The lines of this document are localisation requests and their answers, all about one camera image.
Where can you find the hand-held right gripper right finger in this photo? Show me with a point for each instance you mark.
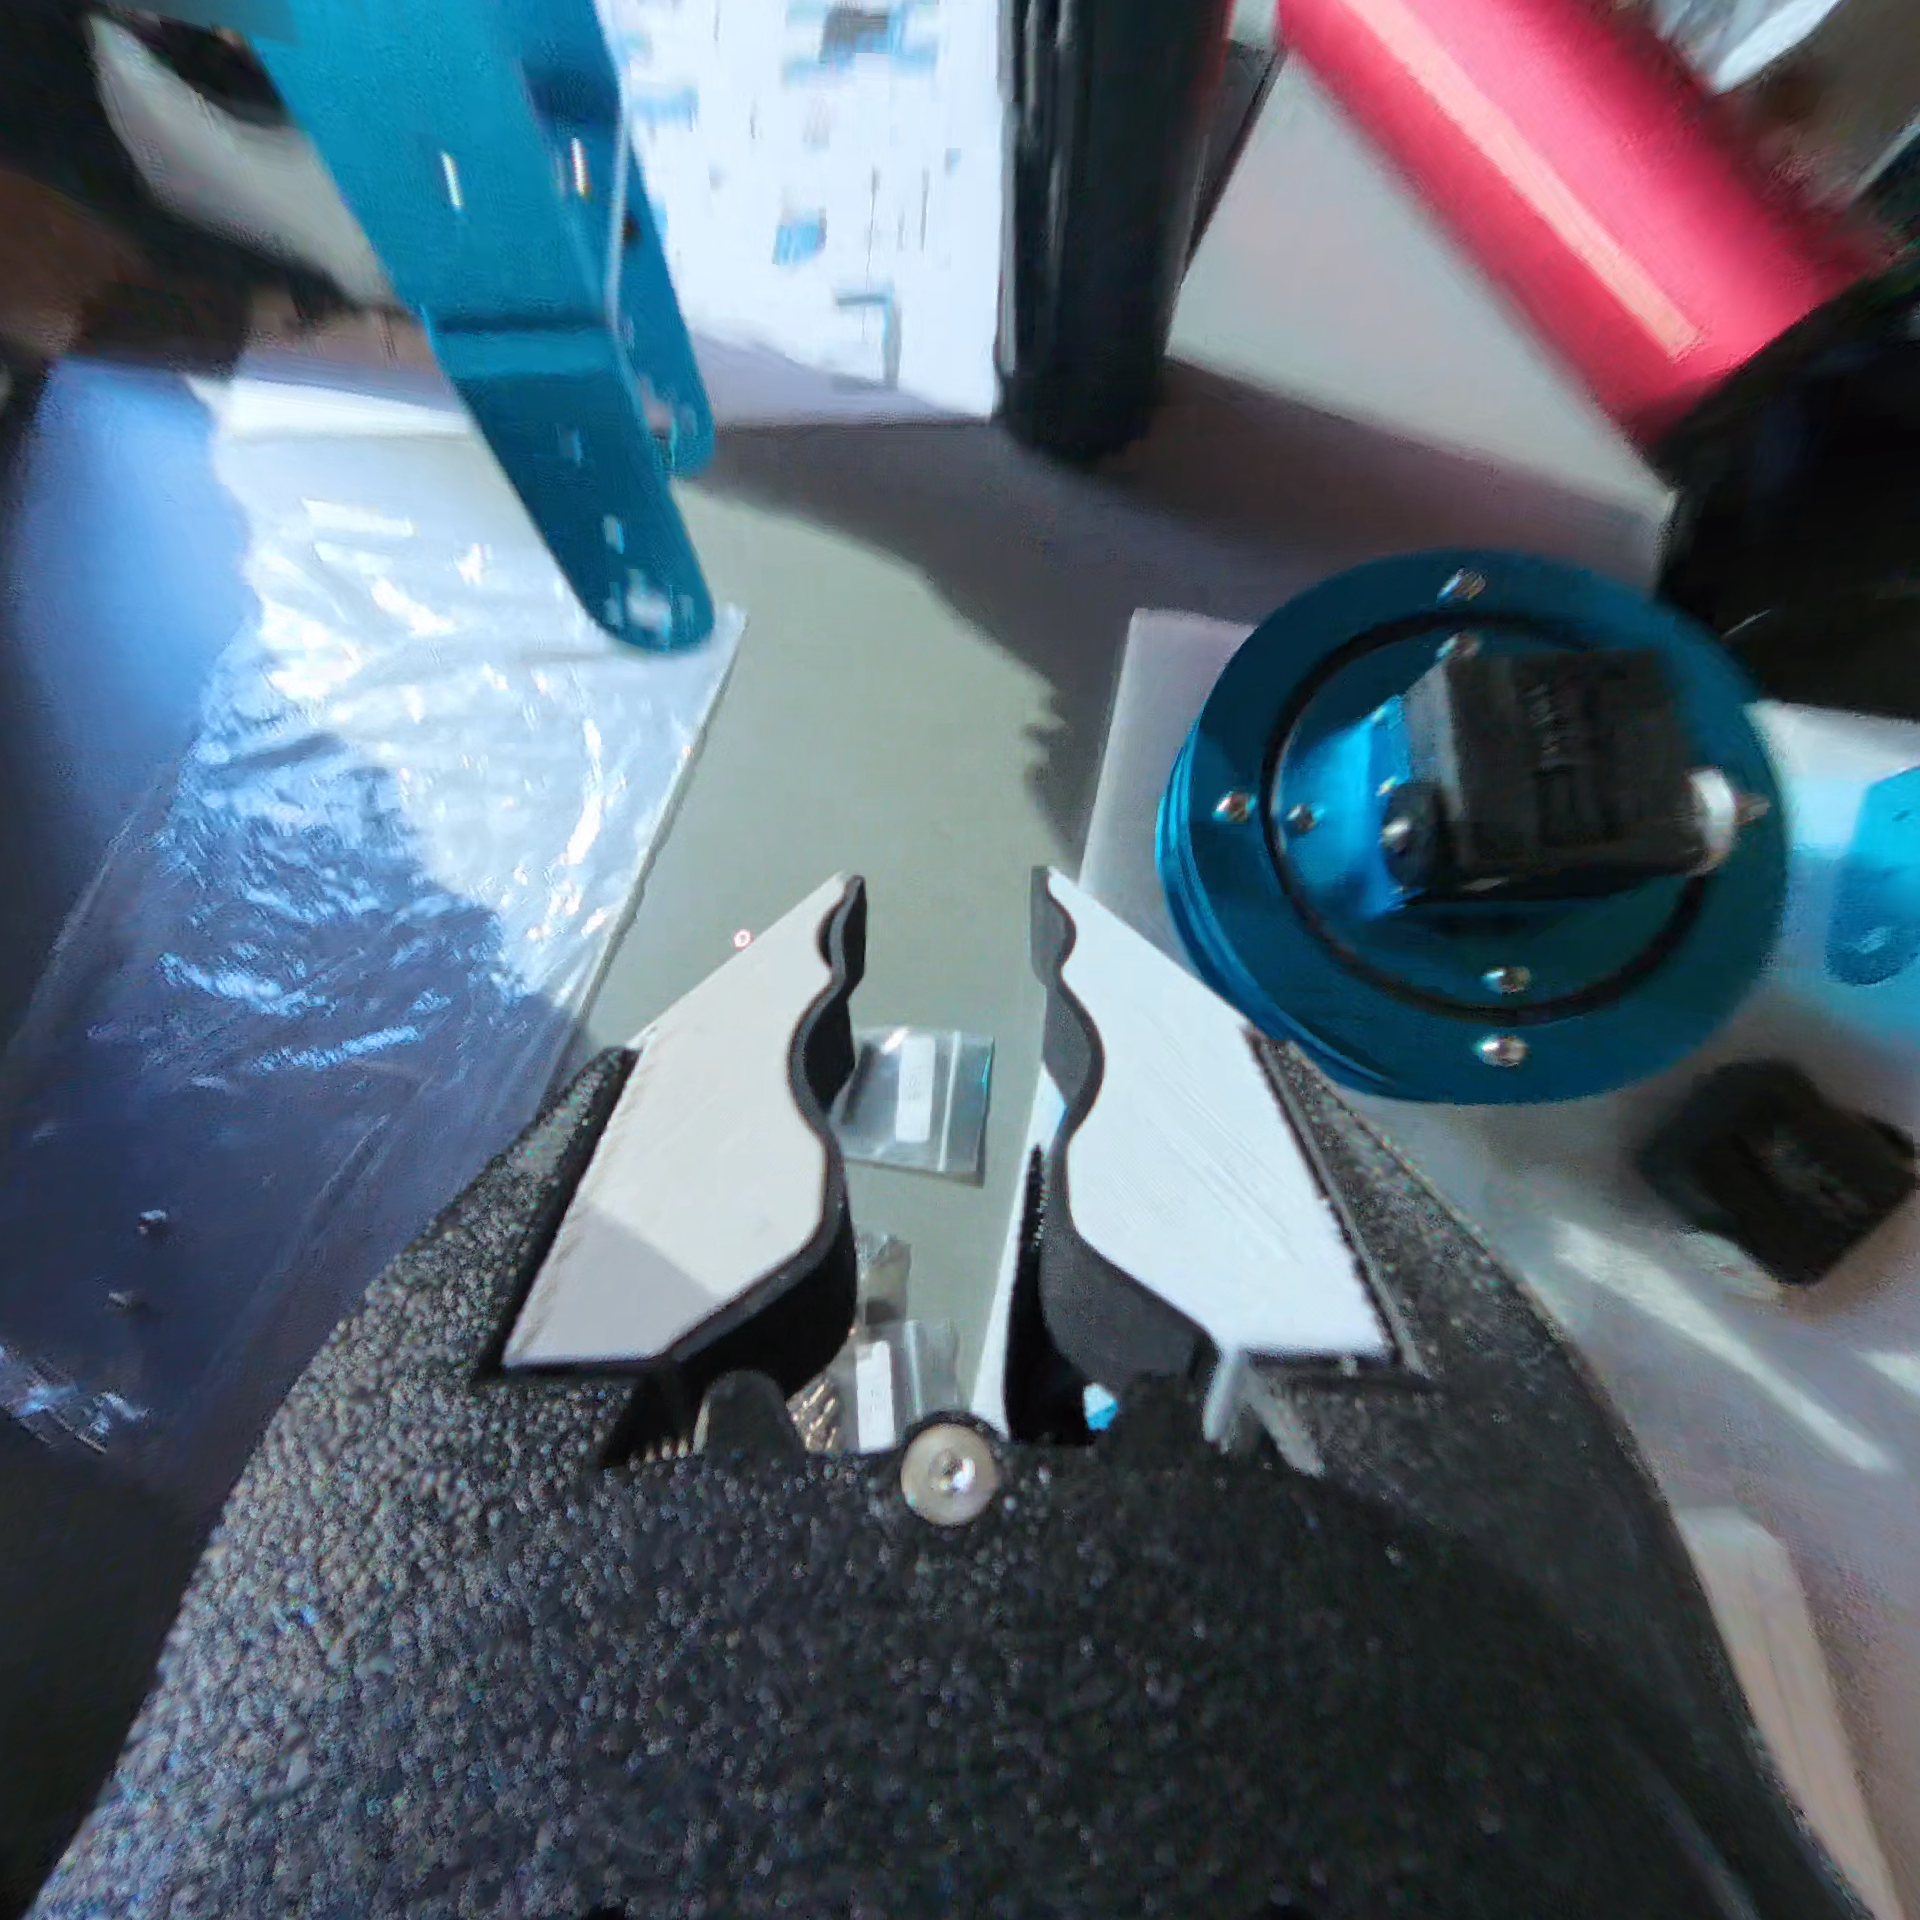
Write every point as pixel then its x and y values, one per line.
pixel 1218 1186

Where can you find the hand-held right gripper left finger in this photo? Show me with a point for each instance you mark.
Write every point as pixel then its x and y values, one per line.
pixel 691 1186

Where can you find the blue metal bracket assembly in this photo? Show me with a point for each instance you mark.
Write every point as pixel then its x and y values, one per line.
pixel 511 240

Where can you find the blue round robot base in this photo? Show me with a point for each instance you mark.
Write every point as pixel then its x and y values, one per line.
pixel 1322 901

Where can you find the tiny clear zip bag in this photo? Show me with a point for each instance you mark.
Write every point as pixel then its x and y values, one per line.
pixel 916 1105

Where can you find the large clear plastic bag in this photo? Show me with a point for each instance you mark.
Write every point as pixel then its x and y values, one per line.
pixel 300 870

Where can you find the white foam tray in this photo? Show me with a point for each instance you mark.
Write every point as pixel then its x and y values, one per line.
pixel 1682 1410

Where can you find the black servo motor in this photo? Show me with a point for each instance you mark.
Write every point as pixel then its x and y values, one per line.
pixel 1562 765

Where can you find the small black plastic part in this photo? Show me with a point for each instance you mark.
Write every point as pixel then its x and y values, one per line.
pixel 1772 1171

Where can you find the white instruction sheet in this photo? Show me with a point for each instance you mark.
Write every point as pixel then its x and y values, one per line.
pixel 813 181

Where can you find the red cylindrical container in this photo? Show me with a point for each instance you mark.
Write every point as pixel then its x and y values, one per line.
pixel 1562 181

